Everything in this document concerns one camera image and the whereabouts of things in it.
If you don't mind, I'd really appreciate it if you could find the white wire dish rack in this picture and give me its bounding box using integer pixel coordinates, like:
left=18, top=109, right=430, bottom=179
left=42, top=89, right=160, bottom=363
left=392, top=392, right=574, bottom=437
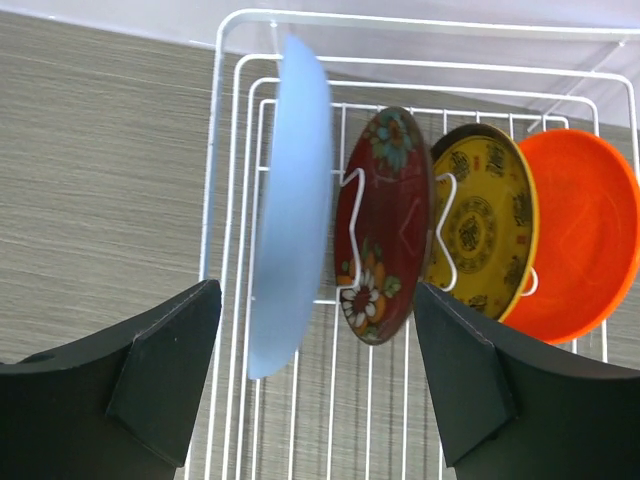
left=183, top=4, right=639, bottom=479

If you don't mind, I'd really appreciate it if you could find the yellow patterned plate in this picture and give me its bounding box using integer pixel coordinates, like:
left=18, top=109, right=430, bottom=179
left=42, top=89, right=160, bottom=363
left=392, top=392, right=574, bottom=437
left=424, top=123, right=539, bottom=322

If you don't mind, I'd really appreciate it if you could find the red floral plate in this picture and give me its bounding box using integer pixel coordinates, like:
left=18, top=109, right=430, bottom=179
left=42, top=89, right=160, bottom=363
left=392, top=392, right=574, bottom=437
left=333, top=107, right=435, bottom=345

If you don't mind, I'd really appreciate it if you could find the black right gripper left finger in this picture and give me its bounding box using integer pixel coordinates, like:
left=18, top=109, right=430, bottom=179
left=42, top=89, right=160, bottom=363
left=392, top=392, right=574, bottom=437
left=1, top=279, right=221, bottom=479

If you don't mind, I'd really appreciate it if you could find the light blue plate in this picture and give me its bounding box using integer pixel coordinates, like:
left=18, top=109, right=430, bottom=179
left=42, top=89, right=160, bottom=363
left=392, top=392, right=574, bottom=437
left=247, top=35, right=333, bottom=380

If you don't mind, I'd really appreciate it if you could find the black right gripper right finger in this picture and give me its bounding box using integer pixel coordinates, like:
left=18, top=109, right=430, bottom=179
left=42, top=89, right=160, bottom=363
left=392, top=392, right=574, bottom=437
left=414, top=283, right=639, bottom=479

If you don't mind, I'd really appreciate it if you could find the orange plate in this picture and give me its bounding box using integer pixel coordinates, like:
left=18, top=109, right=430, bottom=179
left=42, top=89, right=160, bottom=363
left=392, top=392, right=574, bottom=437
left=504, top=129, right=639, bottom=344

